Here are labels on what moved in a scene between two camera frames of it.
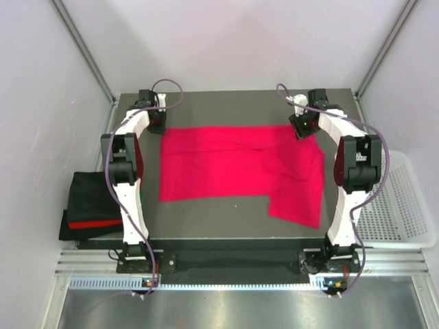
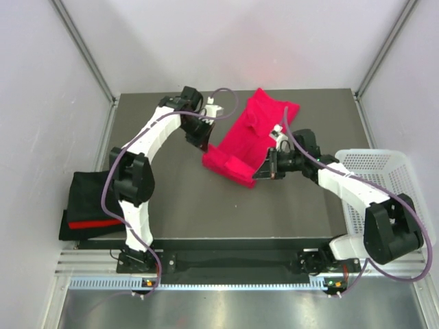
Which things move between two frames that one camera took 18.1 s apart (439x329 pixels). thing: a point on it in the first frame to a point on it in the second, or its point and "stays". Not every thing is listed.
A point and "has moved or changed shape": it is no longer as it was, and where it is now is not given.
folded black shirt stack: (92, 211) stays
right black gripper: (301, 133) to (270, 168)
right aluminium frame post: (385, 49) stays
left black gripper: (161, 127) to (202, 140)
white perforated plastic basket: (400, 216) stays
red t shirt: (267, 162) has moved or changed shape
